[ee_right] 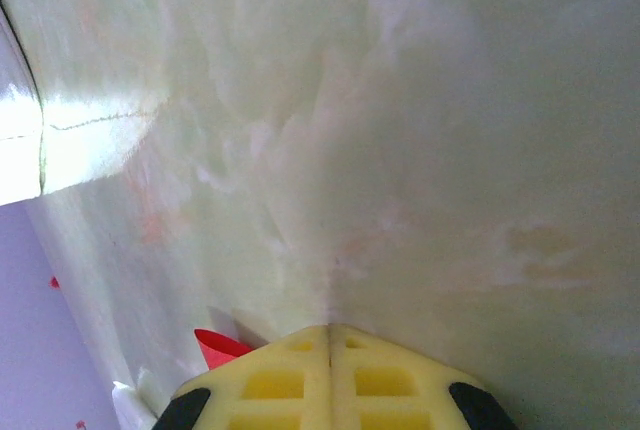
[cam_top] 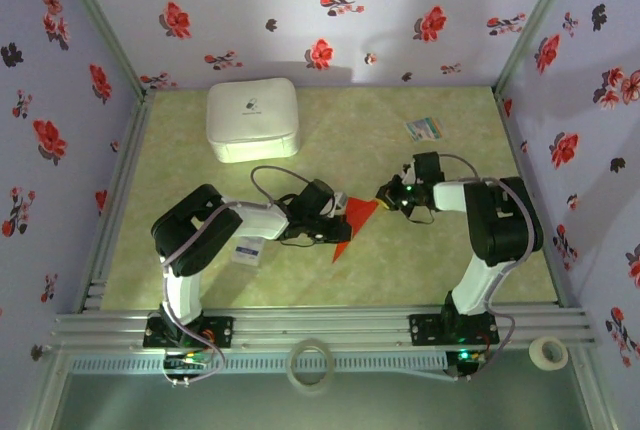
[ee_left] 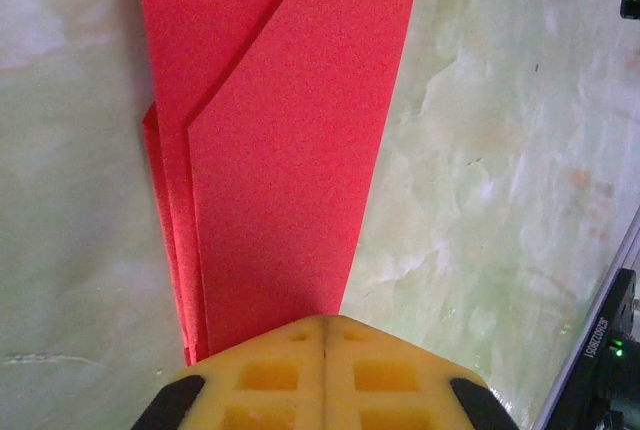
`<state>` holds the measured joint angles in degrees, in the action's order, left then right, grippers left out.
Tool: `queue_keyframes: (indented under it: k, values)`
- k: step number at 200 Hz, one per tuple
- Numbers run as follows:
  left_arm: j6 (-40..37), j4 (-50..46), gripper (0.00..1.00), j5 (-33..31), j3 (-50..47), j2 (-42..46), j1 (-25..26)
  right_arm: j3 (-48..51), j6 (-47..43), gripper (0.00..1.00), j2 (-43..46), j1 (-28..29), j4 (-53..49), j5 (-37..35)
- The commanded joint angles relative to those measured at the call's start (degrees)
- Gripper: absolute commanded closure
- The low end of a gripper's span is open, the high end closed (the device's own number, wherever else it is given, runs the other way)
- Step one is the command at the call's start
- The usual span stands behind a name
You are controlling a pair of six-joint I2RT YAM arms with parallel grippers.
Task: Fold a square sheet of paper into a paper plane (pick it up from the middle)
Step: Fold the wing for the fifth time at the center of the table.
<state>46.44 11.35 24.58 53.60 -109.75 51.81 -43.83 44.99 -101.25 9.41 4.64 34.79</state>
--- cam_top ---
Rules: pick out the teal orange printed packet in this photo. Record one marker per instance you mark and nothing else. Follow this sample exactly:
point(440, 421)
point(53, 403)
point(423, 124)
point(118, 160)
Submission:
point(424, 130)

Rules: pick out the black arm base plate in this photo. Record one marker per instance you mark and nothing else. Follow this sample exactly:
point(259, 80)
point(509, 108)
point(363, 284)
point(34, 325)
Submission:
point(425, 332)
point(222, 332)

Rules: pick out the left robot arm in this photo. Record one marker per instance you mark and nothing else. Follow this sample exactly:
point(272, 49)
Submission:
point(195, 230)

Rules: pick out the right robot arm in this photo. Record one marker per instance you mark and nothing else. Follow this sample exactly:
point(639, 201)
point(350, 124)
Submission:
point(500, 225)

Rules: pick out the aluminium corner post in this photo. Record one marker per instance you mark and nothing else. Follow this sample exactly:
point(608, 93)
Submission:
point(536, 25)
point(102, 25)

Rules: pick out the white zip pouch case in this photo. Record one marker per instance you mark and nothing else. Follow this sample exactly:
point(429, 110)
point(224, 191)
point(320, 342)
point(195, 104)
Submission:
point(250, 115)

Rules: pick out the red square paper sheet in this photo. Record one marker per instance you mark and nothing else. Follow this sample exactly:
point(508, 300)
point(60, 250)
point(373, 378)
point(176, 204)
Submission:
point(362, 212)

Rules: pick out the white blue plastic sachet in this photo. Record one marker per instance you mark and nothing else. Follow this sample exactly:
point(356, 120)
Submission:
point(247, 252)

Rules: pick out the small circuit board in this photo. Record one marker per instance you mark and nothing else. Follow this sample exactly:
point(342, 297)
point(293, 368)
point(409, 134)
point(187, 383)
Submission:
point(187, 362)
point(470, 357)

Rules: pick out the aluminium frame leg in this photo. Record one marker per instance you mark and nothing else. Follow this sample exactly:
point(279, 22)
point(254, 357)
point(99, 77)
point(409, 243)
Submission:
point(590, 390)
point(45, 395)

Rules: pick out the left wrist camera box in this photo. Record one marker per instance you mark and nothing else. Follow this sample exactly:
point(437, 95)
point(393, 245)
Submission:
point(340, 201)

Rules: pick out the white tape roll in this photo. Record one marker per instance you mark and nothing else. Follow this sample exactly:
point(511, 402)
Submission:
point(537, 357)

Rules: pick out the aluminium table edge rail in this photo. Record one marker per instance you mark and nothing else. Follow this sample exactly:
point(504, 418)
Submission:
point(320, 325)

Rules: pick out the aluminium side rail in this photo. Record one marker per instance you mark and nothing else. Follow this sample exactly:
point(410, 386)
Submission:
point(132, 142)
point(511, 140)

